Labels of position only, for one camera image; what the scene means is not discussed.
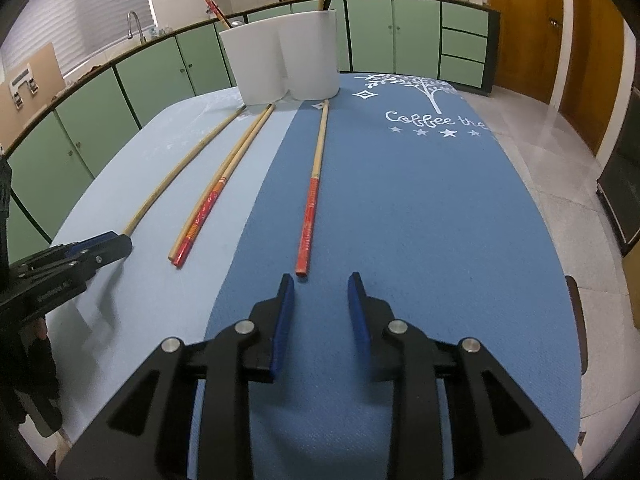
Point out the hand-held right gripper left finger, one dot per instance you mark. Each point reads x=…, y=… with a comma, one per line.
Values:
x=282, y=330

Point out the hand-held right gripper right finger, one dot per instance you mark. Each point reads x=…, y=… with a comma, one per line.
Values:
x=360, y=330

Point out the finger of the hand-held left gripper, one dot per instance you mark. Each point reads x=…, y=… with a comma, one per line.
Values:
x=90, y=245
x=110, y=252

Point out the plain bamboo chopstick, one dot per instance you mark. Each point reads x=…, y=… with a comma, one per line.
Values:
x=190, y=160

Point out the orange-patterned wooden chopstick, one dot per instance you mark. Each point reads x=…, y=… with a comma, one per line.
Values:
x=220, y=171

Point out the white two-compartment utensil holder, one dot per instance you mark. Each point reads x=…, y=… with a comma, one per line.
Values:
x=260, y=60

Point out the person's left hand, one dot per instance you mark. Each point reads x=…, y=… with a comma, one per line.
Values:
x=30, y=375

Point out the light blue placemat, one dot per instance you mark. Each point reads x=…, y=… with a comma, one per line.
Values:
x=150, y=200

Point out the dark blue placemat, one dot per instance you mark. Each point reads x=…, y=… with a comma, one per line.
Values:
x=425, y=210

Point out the green base cabinets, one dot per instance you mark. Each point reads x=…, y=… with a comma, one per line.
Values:
x=150, y=70

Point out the metal kitchen faucet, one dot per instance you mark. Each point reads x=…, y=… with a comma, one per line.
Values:
x=134, y=22

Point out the white window blind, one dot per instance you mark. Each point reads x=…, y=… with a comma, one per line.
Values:
x=100, y=0

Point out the green drawer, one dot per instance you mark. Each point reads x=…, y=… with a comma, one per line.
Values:
x=461, y=70
x=463, y=42
x=465, y=17

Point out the black appliance cabinet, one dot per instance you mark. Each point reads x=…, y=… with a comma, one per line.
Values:
x=622, y=180

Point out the wooden door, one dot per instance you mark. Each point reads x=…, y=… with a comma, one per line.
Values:
x=520, y=25
x=595, y=60

